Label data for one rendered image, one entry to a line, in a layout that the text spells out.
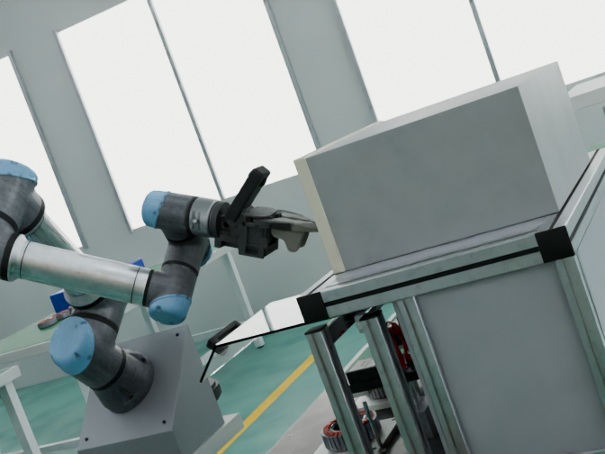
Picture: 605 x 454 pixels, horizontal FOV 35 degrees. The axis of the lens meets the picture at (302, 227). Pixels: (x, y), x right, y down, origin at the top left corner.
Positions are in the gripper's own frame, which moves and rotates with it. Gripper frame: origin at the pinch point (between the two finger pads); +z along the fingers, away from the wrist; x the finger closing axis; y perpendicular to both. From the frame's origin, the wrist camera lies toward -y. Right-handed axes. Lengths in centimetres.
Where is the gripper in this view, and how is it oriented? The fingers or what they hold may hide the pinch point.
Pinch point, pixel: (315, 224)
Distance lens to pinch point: 179.5
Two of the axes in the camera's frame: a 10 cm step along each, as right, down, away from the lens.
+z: 9.3, 1.5, -3.4
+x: -3.7, 2.4, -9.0
